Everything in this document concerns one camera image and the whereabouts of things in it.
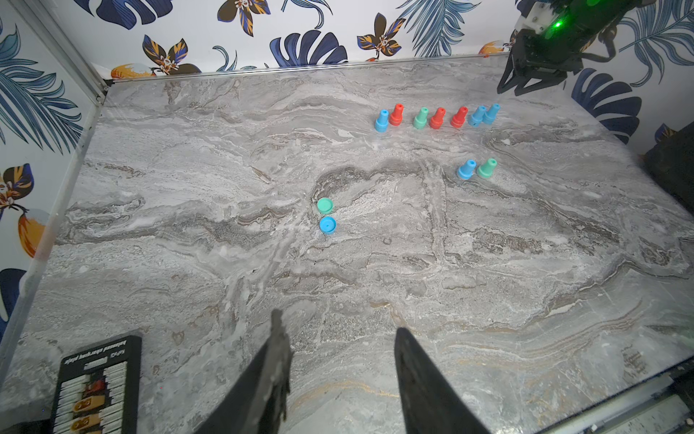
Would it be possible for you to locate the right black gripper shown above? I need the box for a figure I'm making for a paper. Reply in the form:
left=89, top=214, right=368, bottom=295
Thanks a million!
left=497, top=29, right=583, bottom=96

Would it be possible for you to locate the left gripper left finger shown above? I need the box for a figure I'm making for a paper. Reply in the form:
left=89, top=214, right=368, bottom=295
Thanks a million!
left=196, top=309, right=294, bottom=433

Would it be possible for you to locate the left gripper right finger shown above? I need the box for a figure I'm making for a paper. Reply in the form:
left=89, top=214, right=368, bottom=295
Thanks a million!
left=394, top=327, right=489, bottom=433

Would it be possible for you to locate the green stamp body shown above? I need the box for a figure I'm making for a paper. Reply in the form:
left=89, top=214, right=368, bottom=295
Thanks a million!
left=477, top=158, right=497, bottom=179
left=413, top=107, right=429, bottom=129

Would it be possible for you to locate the blue stamp cap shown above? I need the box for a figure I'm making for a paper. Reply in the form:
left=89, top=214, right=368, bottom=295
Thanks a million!
left=319, top=216, right=337, bottom=234

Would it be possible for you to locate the green stamp cap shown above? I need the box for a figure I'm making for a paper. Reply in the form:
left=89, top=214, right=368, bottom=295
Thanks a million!
left=316, top=197, right=334, bottom=215

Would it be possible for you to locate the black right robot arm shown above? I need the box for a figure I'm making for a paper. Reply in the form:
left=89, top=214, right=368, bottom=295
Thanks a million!
left=497, top=0, right=652, bottom=96

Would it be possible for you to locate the black card with labels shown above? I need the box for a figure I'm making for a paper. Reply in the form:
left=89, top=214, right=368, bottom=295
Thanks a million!
left=50, top=335, right=142, bottom=434

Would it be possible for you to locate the black plastic tool case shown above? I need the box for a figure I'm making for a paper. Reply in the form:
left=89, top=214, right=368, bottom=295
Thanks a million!
left=643, top=123, right=694, bottom=213

